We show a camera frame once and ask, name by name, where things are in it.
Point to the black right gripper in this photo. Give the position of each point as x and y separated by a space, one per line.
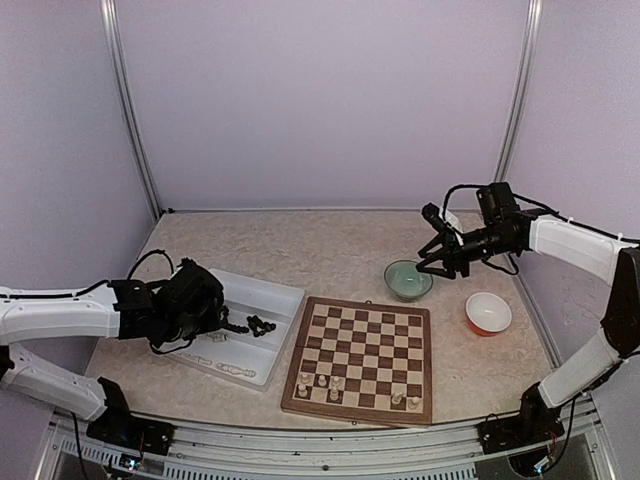
450 242

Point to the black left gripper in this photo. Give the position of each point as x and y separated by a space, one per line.
212 318

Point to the white plastic divided tray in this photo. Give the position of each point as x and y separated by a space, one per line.
245 296

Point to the wooden chess board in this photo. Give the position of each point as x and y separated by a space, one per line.
375 349

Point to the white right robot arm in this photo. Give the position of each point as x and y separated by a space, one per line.
611 258

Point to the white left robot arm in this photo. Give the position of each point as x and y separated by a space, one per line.
163 312

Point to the pile of white chess pieces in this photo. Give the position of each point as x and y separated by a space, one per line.
218 337

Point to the pile of dark chess pieces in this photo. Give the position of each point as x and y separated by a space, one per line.
254 324

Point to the green ceramic bowl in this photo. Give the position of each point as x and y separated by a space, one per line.
405 282

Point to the white queen piece lying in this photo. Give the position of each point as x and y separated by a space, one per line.
197 359

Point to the orange white bowl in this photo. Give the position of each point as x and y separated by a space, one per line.
487 314

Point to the right aluminium frame post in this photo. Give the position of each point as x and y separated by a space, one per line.
521 86

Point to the aluminium frame post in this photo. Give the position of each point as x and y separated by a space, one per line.
110 22
521 86

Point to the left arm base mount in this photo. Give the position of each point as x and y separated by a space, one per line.
123 429

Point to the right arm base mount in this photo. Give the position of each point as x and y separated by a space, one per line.
502 434

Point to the left aluminium frame post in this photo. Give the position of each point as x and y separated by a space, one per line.
110 22

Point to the front aluminium rail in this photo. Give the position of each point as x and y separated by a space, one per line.
199 450

